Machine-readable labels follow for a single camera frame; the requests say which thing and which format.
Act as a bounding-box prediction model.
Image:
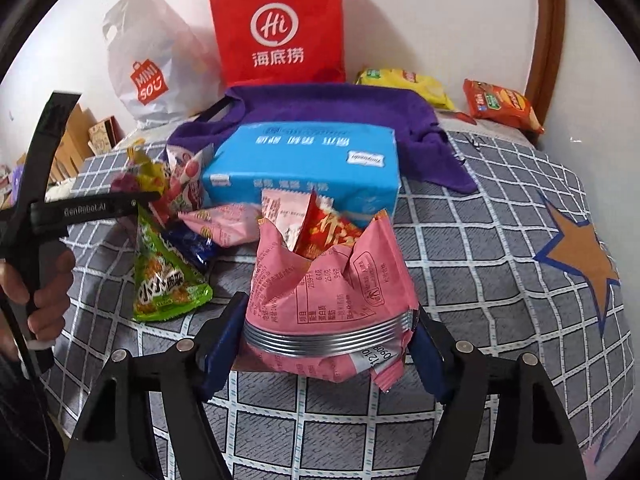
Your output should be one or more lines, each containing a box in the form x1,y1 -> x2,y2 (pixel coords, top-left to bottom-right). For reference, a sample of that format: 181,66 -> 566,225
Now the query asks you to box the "orange chips bag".
463,79 -> 544,134

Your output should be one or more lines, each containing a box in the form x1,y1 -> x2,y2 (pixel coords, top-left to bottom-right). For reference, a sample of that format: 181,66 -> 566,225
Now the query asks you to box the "pink yellow candy bag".
110,146 -> 169,194

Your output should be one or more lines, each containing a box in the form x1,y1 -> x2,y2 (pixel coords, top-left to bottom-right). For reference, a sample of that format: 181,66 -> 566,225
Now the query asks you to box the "pink snack packet silver band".
234,212 -> 419,391

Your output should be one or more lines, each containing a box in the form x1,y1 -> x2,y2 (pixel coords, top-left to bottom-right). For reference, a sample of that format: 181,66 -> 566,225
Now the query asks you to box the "yellow chips bag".
355,68 -> 457,112

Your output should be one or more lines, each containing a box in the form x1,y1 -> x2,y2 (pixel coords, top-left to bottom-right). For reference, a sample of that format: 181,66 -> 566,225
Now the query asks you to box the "red Haidilao paper bag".
209,0 -> 346,87

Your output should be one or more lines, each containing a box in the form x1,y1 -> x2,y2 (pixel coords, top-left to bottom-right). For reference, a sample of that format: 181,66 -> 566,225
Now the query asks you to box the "brown wooden door frame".
525,0 -> 566,122

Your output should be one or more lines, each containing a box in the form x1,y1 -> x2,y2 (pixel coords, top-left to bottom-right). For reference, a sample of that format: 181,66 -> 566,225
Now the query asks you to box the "white Miniso plastic bag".
102,0 -> 221,129

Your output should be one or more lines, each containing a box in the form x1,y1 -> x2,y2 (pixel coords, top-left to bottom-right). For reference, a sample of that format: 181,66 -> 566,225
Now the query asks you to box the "pale pink nougat packet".
262,188 -> 311,250

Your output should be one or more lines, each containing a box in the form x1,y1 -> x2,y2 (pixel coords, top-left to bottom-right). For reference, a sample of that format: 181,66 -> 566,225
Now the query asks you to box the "red small snack packet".
294,192 -> 362,259

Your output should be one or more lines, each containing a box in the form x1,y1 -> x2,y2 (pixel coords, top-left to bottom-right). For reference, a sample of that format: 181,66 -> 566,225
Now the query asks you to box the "purple towel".
167,84 -> 478,194

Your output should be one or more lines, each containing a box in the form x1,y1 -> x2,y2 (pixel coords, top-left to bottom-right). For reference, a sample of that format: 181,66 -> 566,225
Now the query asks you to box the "pink wafer snack packet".
178,203 -> 262,248

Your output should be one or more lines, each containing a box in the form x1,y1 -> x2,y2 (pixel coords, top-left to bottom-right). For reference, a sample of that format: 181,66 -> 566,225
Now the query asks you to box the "long strawberry biscuit packet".
150,144 -> 215,228

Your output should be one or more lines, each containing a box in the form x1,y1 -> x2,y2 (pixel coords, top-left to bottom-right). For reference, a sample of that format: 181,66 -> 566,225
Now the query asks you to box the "dark blue snack packet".
160,221 -> 220,274

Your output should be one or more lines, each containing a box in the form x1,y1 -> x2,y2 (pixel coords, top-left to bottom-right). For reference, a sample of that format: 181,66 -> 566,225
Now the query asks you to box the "wooden furniture with boxes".
1,104 -> 120,207

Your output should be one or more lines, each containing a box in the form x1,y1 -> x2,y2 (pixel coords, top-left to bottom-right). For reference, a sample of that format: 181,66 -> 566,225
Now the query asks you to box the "left hand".
1,242 -> 75,342

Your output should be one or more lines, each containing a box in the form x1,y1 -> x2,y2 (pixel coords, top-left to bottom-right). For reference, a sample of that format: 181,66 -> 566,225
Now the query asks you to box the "blue tissue pack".
201,122 -> 401,226

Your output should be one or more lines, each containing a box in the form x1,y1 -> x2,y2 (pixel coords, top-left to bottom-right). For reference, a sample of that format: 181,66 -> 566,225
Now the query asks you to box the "green snack bag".
132,206 -> 213,323

